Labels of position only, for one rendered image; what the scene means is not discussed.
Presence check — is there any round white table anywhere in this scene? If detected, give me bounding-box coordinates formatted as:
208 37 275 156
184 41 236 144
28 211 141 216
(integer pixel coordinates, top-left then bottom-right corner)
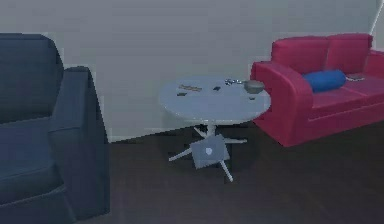
158 75 272 183

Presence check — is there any tan flat rectangular object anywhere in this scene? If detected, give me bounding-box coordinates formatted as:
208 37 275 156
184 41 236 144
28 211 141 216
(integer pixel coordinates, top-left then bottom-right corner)
178 84 203 93

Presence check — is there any grey laptop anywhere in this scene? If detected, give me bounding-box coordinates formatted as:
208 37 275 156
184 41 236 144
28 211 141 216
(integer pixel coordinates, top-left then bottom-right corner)
190 134 231 170

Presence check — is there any grey bowl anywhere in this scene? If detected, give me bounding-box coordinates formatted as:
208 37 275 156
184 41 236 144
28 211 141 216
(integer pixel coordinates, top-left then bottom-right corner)
243 80 266 94

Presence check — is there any red sofa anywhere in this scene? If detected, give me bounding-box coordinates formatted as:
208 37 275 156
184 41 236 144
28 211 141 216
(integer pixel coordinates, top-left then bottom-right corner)
249 32 384 148

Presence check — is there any blue cylindrical cushion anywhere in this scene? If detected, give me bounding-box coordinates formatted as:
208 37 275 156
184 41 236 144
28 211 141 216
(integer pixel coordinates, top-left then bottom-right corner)
302 69 347 94

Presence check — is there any dark blue armchair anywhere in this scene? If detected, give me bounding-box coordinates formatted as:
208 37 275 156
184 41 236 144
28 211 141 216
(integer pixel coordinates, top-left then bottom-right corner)
0 32 111 224

